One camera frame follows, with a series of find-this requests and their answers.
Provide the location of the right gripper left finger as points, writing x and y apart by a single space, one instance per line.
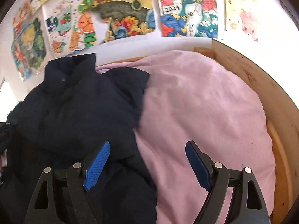
60 195

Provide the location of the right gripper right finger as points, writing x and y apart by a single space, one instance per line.
247 203

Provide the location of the black puffer jacket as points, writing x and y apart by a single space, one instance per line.
74 111

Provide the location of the pink duvet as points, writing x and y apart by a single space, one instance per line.
192 97

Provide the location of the blond boy drawing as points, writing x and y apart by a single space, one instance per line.
28 47

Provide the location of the fruit and cup drawing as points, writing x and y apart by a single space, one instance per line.
69 26

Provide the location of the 2024 dragon drawing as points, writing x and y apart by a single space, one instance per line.
189 18

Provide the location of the pink pigs drawing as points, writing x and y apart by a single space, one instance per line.
242 18

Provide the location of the landscape hills drawing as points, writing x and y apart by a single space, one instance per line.
125 18

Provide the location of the wooden bed frame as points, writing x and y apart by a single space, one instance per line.
281 123

